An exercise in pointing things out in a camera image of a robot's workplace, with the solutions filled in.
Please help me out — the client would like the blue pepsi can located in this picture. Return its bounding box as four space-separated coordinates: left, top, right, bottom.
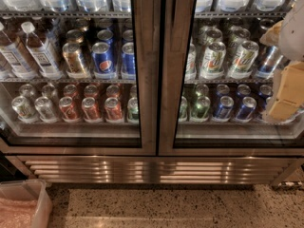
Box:
92 42 116 79
122 43 136 80

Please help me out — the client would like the red soda can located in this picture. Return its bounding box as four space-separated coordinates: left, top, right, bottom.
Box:
59 96 81 123
104 97 124 123
82 97 102 123

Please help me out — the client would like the blue can lower right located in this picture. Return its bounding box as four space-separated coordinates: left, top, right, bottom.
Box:
234 96 257 123

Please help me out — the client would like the green can lower right door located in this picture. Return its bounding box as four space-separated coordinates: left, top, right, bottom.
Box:
190 96 211 123

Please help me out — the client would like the blue Pepsi can front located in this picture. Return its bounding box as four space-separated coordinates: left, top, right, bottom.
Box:
92 42 116 79

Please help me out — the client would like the green white 7UP can right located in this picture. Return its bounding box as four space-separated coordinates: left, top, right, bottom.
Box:
228 40 259 79

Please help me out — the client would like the red soda can right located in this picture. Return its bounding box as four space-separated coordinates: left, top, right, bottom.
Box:
104 97 124 123

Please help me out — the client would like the gold soda can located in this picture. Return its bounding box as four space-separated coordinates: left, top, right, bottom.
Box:
63 43 91 79

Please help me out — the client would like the blue Pepsi can right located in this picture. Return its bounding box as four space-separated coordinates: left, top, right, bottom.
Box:
122 43 136 80

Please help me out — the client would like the green can lower left door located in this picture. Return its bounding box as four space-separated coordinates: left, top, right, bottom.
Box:
127 97 139 124

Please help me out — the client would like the red soda can left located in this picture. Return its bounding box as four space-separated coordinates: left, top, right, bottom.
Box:
59 96 81 123

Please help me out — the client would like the blue silver can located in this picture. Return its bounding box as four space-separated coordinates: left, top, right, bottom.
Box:
254 46 284 79

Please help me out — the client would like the glass fridge door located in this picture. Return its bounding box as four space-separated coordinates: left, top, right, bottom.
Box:
160 0 304 157
1 0 159 155

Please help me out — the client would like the red soda can middle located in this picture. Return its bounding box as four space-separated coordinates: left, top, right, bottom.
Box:
82 97 102 123

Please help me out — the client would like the silver can far left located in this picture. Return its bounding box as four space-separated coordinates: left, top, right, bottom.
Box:
11 96 38 124

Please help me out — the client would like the blue can lower left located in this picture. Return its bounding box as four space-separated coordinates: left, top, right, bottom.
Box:
212 96 234 123

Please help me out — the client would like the brown tea bottle left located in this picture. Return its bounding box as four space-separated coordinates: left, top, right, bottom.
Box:
0 23 38 80

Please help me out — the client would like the clear plastic storage bin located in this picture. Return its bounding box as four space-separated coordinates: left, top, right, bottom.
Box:
0 180 52 228

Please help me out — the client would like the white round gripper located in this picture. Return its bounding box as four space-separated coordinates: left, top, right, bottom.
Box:
259 0 304 122

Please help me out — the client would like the green can door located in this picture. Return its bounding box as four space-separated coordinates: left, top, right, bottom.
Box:
190 96 211 123
127 97 139 124

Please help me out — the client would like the brown tea bottle white cap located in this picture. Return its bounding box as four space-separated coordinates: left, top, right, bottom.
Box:
21 22 63 80

